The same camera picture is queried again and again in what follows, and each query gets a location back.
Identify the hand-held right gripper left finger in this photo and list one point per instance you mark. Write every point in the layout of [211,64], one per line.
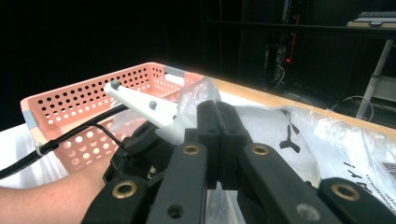
[208,118]

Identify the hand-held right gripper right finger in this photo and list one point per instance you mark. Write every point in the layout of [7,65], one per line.
[232,130]

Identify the clear smiley print plastic bag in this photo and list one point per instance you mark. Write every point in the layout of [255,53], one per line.
[327,140]

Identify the pink perforated plastic basket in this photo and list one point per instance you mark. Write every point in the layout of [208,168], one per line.
[77,96]

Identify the power strip with red light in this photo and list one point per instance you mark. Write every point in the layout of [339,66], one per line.
[288,37]

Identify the white metal table leg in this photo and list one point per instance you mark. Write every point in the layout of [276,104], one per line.
[375,74]

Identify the desk with keyboard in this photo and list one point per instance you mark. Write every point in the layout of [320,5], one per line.
[373,20]

